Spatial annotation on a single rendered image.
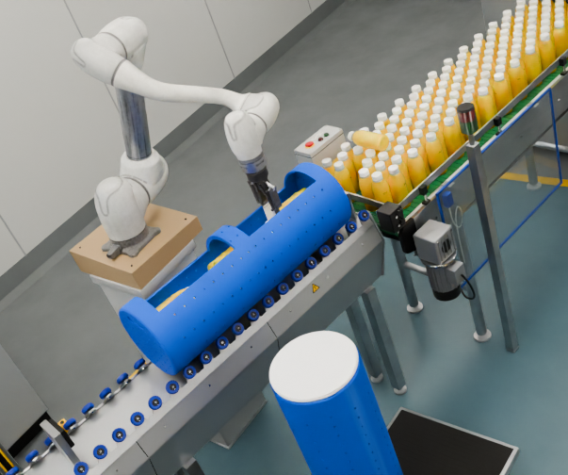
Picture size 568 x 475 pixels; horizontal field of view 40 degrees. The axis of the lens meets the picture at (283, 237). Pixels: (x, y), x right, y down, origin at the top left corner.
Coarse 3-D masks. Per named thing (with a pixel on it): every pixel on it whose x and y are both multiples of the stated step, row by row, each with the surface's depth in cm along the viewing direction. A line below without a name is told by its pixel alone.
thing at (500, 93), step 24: (552, 0) 372; (552, 24) 357; (480, 48) 356; (552, 48) 343; (480, 72) 342; (504, 72) 331; (528, 72) 341; (552, 72) 349; (432, 96) 335; (480, 96) 322; (504, 96) 329; (384, 120) 330; (456, 120) 316; (480, 120) 329; (408, 144) 311; (432, 144) 306; (456, 144) 315; (432, 168) 313
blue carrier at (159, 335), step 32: (288, 192) 301; (320, 192) 278; (256, 224) 295; (288, 224) 270; (320, 224) 277; (256, 256) 263; (288, 256) 271; (160, 288) 272; (192, 288) 253; (224, 288) 257; (256, 288) 265; (128, 320) 256; (160, 320) 247; (192, 320) 250; (224, 320) 259; (160, 352) 251; (192, 352) 254
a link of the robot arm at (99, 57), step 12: (96, 36) 263; (108, 36) 264; (72, 48) 261; (84, 48) 259; (96, 48) 259; (108, 48) 261; (120, 48) 264; (84, 60) 259; (96, 60) 258; (108, 60) 258; (120, 60) 259; (96, 72) 259; (108, 72) 258; (108, 84) 263
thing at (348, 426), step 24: (360, 360) 232; (360, 384) 230; (288, 408) 230; (312, 408) 225; (336, 408) 226; (360, 408) 232; (312, 432) 232; (336, 432) 231; (360, 432) 235; (384, 432) 248; (312, 456) 242; (336, 456) 238; (360, 456) 240; (384, 456) 248
